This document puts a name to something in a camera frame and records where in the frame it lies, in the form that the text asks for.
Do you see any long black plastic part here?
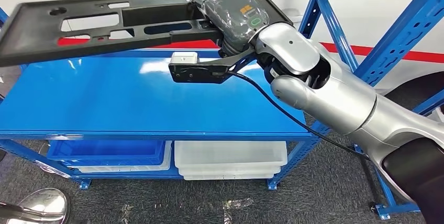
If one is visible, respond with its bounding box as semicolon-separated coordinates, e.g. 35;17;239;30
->
0;0;294;68

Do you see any blue plastic bin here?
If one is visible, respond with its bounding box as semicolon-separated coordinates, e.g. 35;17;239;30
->
47;140;167;166

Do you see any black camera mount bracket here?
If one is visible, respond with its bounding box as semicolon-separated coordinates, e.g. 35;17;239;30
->
168;47;258;84

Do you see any black camera cable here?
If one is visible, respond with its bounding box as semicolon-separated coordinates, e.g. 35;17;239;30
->
227;71;370;161

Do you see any silver floor tape mark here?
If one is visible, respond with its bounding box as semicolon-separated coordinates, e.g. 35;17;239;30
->
221;198;256;224

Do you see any chrome stanchion with round base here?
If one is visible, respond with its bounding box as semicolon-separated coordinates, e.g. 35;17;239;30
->
0;187;72;224

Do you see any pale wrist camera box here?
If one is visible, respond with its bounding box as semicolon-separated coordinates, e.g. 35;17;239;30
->
171;51;199;66

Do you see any white car with red stripe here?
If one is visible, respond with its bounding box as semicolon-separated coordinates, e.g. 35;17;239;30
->
0;0;444;122

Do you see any blue metal shelf rack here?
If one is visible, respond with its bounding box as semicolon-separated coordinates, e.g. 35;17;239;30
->
0;0;360;191

